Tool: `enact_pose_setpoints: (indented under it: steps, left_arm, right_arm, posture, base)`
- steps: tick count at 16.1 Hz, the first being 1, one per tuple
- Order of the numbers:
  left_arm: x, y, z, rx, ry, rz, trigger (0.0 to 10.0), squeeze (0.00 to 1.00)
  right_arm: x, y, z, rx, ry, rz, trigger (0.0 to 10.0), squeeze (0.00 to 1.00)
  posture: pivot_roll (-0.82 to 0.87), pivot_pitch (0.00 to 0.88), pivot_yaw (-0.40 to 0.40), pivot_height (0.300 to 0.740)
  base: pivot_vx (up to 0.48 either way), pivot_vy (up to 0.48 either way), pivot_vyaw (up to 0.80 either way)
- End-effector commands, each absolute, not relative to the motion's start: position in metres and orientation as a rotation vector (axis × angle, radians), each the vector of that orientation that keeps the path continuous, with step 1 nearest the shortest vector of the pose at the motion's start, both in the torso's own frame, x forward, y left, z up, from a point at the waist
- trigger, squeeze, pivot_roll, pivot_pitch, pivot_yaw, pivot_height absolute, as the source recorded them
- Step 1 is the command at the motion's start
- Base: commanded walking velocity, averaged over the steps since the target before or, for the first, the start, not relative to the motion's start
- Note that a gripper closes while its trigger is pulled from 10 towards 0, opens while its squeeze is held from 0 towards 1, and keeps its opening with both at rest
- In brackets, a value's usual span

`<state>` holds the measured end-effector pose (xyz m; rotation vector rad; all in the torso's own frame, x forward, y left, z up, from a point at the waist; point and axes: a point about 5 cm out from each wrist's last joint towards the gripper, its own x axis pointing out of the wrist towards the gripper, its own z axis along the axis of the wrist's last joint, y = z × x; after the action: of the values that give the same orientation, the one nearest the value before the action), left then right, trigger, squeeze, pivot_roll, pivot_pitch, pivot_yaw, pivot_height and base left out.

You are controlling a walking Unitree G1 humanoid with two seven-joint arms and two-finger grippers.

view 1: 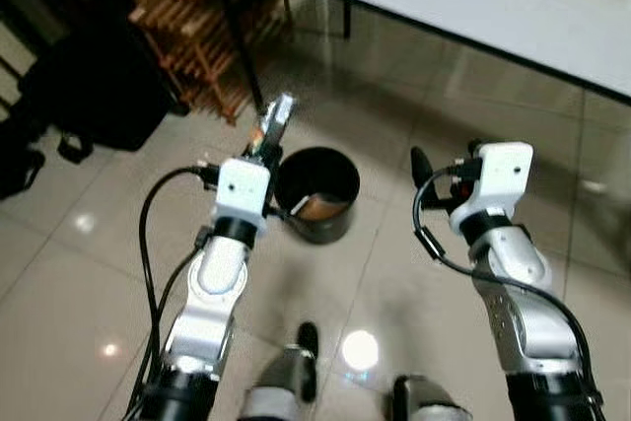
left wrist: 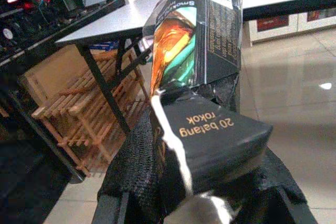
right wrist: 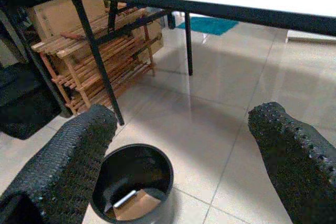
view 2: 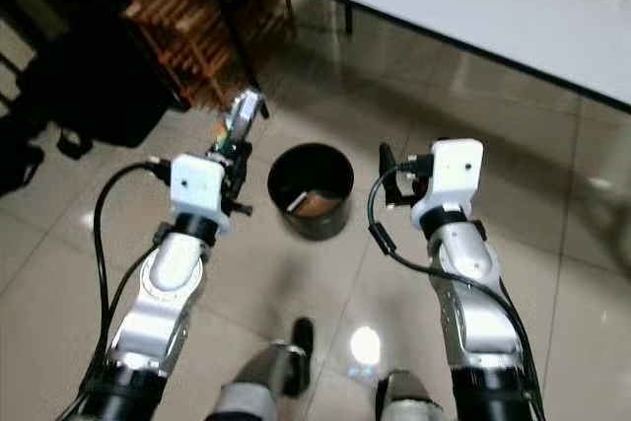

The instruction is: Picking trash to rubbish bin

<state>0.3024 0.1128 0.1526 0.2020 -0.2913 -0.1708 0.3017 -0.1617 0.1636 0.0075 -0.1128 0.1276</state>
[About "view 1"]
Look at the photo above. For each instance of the silver wrapper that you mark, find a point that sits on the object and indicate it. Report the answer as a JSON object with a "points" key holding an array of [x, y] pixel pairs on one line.
{"points": [[279, 115]]}

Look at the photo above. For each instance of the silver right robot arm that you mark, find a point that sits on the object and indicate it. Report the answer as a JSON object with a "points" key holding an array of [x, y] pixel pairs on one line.
{"points": [[513, 273]]}

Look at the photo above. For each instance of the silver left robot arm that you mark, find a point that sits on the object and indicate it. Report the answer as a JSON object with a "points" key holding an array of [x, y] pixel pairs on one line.
{"points": [[212, 283]]}

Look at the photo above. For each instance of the black round rubbish bin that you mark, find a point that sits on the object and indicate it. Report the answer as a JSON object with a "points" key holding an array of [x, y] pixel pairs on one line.
{"points": [[327, 230]]}

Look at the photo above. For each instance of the brown cardboard scrap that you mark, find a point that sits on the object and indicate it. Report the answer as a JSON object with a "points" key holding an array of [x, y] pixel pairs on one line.
{"points": [[320, 209]]}

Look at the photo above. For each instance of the wooden slatted rack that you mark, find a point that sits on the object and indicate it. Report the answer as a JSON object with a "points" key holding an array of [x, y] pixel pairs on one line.
{"points": [[187, 27]]}

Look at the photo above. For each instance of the large black bag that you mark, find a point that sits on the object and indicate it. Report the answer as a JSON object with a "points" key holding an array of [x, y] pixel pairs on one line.
{"points": [[99, 96]]}

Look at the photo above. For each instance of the robot left leg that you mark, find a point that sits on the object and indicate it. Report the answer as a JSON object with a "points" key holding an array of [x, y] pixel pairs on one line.
{"points": [[281, 382]]}

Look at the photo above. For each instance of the robot leg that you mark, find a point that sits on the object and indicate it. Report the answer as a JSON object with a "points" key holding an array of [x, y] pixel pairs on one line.
{"points": [[281, 382], [424, 401]]}

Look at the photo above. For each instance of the robot right leg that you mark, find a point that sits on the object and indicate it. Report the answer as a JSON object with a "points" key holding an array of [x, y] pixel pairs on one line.
{"points": [[424, 401]]}

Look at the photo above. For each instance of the small black bag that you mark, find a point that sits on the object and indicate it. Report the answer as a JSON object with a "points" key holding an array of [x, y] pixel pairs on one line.
{"points": [[18, 165]]}

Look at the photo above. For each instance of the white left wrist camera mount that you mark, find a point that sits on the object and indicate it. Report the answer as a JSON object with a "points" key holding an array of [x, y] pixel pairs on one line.
{"points": [[242, 189]]}

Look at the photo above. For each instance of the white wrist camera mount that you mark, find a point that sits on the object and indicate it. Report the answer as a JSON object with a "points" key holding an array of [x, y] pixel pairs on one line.
{"points": [[503, 175], [242, 189]]}

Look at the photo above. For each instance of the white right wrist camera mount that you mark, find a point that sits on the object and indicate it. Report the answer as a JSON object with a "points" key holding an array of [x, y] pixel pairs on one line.
{"points": [[503, 175]]}

